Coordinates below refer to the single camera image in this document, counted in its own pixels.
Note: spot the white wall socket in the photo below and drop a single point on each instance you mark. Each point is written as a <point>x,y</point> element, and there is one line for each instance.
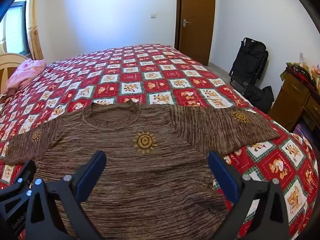
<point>301,57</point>

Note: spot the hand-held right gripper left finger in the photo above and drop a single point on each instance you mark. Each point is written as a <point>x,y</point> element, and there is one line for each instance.
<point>91,177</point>

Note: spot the black backpack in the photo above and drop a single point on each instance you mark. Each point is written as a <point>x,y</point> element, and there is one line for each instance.
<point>250,62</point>

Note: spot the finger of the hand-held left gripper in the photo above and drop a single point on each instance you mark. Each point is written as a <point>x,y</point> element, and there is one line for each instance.
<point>22,175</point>

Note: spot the brown knit sweater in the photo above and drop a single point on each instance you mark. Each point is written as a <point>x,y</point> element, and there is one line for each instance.
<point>140,180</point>

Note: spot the purple bag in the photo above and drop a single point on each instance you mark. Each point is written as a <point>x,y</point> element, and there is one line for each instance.
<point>303,132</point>

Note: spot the black bag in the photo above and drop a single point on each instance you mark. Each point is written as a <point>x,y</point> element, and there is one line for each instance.
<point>260,97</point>

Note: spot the pink pillow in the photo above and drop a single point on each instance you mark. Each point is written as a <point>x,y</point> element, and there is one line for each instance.
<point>25,75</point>

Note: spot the brown wooden door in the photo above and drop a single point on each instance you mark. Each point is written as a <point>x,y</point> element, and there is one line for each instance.
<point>197,30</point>

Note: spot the window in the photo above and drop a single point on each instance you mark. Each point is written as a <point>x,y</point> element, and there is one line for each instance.
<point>15,30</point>

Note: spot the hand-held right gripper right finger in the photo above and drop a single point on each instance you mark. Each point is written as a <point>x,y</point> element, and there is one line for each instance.
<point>225,177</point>

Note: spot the wooden dresser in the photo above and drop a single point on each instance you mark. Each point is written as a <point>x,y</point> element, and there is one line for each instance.
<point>287,100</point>

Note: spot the cream wooden headboard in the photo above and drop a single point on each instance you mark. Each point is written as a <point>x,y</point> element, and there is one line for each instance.
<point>7,65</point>

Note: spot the cream patterned curtain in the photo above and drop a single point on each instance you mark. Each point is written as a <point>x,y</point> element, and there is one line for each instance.
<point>33,30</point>

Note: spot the pile of colourful clothes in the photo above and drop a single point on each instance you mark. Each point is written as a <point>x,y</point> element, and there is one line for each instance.
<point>300,72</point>

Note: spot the red bear-print blanket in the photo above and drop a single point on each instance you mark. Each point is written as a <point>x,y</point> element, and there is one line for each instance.
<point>150,75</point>

